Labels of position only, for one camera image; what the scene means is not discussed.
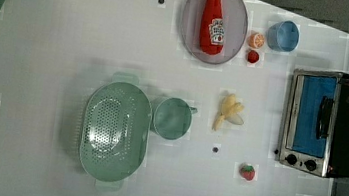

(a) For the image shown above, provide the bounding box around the yellow plush peeled banana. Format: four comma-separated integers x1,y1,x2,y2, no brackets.
212,94,244,131

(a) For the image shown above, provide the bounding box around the blue bowl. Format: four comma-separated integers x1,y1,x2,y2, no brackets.
266,20,300,53

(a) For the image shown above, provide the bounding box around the silver black toaster oven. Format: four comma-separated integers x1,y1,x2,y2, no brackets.
278,69,349,178

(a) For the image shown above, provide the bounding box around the orange half slice toy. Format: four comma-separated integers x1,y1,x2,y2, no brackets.
248,32,265,49

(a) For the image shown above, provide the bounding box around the green mug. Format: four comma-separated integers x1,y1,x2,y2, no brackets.
150,97,198,140

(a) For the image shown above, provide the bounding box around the large red strawberry toy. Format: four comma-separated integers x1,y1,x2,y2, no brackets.
240,164,256,181

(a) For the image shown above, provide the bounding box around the small red strawberry toy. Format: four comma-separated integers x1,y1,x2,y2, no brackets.
247,50,259,64

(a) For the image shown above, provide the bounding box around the green oval colander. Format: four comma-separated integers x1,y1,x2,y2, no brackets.
79,72,152,192

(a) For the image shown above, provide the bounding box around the grey round plate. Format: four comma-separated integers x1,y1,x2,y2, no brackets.
180,0,248,65

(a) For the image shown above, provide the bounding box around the red ketchup bottle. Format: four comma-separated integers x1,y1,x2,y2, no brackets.
199,0,225,56

